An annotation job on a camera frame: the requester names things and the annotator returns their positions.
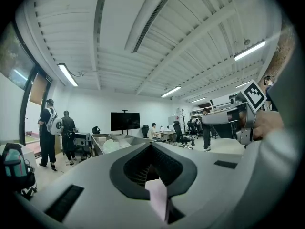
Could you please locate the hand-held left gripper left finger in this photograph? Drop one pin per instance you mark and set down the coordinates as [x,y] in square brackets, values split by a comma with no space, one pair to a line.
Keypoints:
[83,187]

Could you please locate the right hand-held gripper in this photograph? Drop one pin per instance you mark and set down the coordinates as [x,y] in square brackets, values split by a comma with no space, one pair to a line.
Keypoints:
[253,95]

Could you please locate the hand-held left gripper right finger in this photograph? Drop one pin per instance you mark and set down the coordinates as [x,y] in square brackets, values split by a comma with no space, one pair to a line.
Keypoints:
[214,187]

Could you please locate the person's right hand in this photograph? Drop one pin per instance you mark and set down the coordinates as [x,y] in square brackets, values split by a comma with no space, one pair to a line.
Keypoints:
[268,123]

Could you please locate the ceiling tube light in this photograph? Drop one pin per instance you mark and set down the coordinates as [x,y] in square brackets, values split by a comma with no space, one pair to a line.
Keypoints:
[68,74]
[243,83]
[198,100]
[249,50]
[170,91]

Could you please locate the brown coat rack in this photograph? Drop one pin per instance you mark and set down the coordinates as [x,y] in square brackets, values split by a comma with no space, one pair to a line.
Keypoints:
[183,114]

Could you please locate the gray equipment cabinet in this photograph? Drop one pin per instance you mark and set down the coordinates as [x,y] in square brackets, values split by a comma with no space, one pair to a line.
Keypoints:
[82,139]

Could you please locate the white bag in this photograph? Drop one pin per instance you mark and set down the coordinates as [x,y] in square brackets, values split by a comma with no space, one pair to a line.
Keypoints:
[110,146]

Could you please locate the wooden desk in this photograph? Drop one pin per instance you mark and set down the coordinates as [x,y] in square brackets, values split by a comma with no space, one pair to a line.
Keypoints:
[168,132]

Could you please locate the black helmet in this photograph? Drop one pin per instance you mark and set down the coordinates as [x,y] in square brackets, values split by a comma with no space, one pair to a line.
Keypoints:
[95,130]

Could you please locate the white backpack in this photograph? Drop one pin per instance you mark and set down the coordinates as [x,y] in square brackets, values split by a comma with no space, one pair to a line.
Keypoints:
[54,125]

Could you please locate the teal black backpack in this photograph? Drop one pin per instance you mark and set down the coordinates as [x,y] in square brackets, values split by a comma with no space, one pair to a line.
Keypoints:
[13,161]

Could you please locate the black monitor on stand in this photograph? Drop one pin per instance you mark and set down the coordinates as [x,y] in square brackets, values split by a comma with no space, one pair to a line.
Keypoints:
[125,120]

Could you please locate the ceiling smoke detector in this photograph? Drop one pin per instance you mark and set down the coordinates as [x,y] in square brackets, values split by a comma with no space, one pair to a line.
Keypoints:
[246,41]

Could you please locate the brown board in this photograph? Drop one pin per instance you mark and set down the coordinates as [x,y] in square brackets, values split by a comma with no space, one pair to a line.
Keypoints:
[38,92]

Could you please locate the large glass window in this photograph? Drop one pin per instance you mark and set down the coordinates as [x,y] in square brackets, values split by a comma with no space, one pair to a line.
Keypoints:
[14,56]

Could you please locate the white wall shelf unit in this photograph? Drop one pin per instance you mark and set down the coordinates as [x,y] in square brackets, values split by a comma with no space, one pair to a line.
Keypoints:
[209,108]

